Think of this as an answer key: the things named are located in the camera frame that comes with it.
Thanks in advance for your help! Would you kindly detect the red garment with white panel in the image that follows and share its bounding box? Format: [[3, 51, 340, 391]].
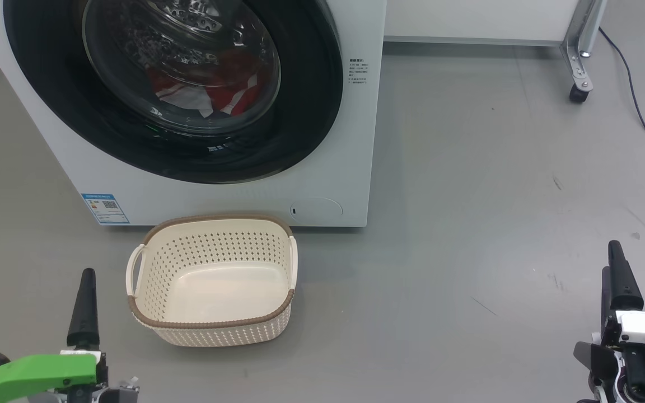
[[149, 67, 215, 119]]

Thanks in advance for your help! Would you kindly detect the blue energy label sticker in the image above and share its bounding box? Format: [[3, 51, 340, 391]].
[[81, 193, 130, 226]]

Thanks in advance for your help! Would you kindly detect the metal partition leg with caster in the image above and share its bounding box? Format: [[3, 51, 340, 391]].
[[559, 0, 607, 103]]

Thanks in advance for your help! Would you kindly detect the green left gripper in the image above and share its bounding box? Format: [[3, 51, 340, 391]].
[[0, 268, 108, 403]]

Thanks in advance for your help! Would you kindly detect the white front-load washing machine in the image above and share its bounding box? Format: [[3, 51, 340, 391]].
[[0, 0, 387, 228]]

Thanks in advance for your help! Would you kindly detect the black floor cable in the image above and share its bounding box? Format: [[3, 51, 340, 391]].
[[599, 27, 645, 171]]

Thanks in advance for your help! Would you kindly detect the white partition panel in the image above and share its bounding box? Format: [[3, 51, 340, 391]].
[[384, 0, 581, 46]]

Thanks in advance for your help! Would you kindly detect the washing machine glass door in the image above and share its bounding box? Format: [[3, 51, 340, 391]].
[[2, 0, 344, 184]]

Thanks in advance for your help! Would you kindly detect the cream perforated laundry basket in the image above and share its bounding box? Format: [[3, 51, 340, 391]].
[[126, 214, 299, 348]]

